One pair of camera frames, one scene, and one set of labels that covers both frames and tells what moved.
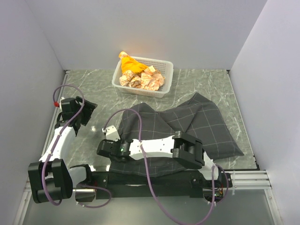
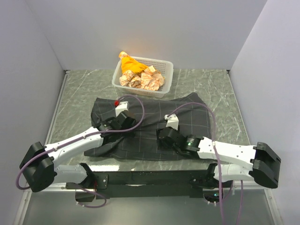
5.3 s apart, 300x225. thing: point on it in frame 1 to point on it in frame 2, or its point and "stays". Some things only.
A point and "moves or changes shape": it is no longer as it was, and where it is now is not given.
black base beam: x=126 y=184 stays
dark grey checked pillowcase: x=194 y=116 moves or changes shape
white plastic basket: x=164 y=67 stays
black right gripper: x=112 y=142 to x=159 y=140
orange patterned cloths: x=149 y=79 stays
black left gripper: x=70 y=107 to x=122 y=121
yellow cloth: x=129 y=63 stays
